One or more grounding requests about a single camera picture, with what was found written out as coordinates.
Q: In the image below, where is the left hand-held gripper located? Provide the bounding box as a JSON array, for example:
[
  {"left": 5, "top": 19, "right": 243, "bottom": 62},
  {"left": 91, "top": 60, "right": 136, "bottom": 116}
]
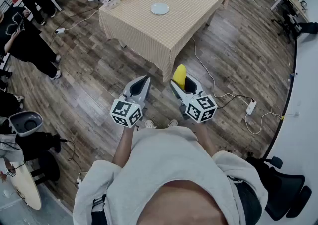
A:
[{"left": 110, "top": 75, "right": 152, "bottom": 128}]

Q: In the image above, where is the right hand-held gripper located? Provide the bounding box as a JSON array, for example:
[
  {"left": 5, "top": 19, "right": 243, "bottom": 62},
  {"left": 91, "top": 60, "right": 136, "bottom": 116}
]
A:
[{"left": 169, "top": 74, "right": 218, "bottom": 124}]

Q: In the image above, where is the white round plate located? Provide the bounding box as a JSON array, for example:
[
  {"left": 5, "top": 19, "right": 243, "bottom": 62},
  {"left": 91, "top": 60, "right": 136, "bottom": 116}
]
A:
[{"left": 150, "top": 2, "right": 170, "bottom": 15}]

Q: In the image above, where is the person's left forearm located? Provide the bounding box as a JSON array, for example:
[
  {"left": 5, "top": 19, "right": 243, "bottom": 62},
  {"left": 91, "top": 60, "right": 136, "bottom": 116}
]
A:
[{"left": 112, "top": 126, "right": 136, "bottom": 165}]

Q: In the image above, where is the person's right forearm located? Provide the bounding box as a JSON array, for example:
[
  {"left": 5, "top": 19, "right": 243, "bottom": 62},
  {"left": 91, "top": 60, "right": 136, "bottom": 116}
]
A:
[{"left": 193, "top": 121, "right": 217, "bottom": 156}]

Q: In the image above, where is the table with checkered tablecloth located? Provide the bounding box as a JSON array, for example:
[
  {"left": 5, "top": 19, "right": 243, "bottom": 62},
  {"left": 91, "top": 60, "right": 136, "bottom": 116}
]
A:
[{"left": 98, "top": 0, "right": 231, "bottom": 82}]

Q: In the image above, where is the person's chin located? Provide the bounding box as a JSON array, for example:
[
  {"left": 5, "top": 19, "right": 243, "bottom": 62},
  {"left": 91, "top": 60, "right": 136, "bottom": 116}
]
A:
[{"left": 141, "top": 180, "right": 224, "bottom": 225}]

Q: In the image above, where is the black mesh office chair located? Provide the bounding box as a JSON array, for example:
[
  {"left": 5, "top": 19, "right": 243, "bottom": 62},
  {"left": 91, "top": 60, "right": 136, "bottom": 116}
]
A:
[{"left": 245, "top": 156, "right": 313, "bottom": 222}]

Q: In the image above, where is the round wooden table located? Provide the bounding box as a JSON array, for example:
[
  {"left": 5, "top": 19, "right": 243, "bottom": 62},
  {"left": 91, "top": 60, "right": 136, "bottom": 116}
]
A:
[{"left": 0, "top": 156, "right": 42, "bottom": 211}]

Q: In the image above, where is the white power cable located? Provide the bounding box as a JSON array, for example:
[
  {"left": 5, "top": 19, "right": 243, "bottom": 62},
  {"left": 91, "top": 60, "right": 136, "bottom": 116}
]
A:
[{"left": 190, "top": 37, "right": 250, "bottom": 103}]

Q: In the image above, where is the thin white cable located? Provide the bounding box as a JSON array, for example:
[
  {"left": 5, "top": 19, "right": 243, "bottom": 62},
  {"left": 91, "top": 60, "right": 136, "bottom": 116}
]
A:
[{"left": 244, "top": 103, "right": 284, "bottom": 135}]

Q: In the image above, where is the black shoulder strap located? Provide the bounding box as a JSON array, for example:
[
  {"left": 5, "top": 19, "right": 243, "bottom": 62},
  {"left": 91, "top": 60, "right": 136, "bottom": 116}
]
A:
[
  {"left": 91, "top": 194, "right": 107, "bottom": 225},
  {"left": 227, "top": 175, "right": 263, "bottom": 225}
]

